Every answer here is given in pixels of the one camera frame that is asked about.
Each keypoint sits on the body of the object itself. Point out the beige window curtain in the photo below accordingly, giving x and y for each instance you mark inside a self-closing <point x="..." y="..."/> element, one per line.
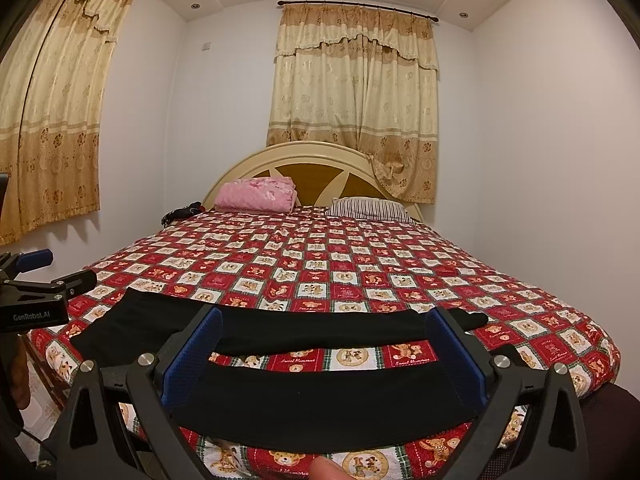
<point x="362" y="78"/>

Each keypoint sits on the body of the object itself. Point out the red teddy bear bedspread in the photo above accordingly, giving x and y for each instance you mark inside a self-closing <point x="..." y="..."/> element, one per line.
<point x="306" y="261"/>

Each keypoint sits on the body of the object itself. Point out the pink folded blanket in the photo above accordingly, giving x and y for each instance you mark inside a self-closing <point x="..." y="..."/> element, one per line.
<point x="261" y="194"/>

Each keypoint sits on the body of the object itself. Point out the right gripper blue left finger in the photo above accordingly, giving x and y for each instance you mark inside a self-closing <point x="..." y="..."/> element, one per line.
<point x="92" y="437"/>

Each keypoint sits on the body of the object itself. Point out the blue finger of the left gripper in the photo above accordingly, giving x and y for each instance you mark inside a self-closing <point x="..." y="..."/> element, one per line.
<point x="12" y="265"/>
<point x="59" y="290"/>

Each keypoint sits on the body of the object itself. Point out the beige side curtain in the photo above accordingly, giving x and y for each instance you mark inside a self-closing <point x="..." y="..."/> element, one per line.
<point x="52" y="84"/>

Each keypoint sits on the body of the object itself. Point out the black pants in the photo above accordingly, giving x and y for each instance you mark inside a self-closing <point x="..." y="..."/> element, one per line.
<point x="315" y="382"/>

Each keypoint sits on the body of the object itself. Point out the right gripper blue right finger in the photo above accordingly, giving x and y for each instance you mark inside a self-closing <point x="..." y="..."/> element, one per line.
<point x="552" y="442"/>

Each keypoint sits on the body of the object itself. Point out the cream wooden headboard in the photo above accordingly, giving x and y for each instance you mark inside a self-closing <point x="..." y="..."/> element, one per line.
<point x="322" y="172"/>

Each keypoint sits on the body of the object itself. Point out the black clothing heap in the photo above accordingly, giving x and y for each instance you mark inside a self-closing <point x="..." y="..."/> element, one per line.
<point x="183" y="213"/>

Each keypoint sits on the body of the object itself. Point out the person's right hand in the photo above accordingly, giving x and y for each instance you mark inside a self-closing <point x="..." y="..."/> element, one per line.
<point x="322" y="468"/>

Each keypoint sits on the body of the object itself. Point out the striped pillow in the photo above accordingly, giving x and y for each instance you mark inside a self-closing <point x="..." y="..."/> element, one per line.
<point x="368" y="208"/>

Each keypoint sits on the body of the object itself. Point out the dark dotted mattress base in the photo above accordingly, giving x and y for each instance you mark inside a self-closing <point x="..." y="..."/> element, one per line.
<point x="611" y="420"/>

